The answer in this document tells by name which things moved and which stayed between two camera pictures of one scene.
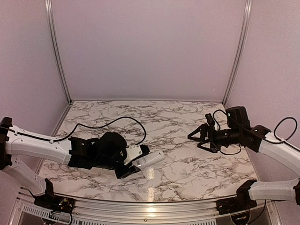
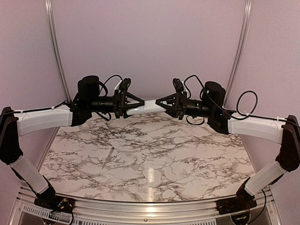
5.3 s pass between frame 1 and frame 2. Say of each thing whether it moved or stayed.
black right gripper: moved
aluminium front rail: stayed
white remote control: moved
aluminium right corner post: stayed
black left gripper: moved
